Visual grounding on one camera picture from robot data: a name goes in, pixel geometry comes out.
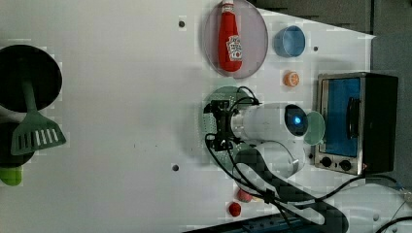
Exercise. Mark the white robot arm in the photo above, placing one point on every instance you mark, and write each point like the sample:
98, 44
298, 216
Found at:
260, 146

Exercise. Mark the blue bowl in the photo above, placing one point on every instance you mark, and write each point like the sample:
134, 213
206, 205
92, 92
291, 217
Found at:
290, 42

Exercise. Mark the lime green cup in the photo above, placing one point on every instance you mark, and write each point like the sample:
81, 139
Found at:
11, 176

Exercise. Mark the red ketchup bottle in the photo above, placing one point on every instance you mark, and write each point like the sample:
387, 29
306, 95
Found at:
229, 44

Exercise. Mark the red apple toy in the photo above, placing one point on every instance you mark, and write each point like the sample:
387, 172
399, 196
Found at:
234, 209

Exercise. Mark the small green plate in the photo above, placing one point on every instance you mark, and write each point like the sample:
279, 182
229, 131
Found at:
316, 129

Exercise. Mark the green slotted spatula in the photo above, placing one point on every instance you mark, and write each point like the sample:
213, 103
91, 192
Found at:
35, 132

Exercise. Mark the pink oval plate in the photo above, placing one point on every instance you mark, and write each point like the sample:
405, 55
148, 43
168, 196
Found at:
253, 37

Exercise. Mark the pink strawberry toy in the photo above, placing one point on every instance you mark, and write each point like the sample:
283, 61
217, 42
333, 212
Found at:
244, 196

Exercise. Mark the black toaster oven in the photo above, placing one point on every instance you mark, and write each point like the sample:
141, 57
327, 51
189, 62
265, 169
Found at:
359, 110

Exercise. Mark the peeled banana toy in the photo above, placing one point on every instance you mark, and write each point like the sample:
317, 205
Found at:
256, 198

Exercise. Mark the black utensil holder cup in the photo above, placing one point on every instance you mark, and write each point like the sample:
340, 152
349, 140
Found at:
20, 63

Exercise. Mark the green plastic strainer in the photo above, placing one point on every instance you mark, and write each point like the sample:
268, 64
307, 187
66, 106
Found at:
240, 98

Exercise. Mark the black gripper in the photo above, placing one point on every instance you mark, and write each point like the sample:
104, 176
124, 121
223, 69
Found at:
223, 135

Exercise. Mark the orange half toy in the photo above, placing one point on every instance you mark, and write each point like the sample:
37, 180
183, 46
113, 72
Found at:
291, 79

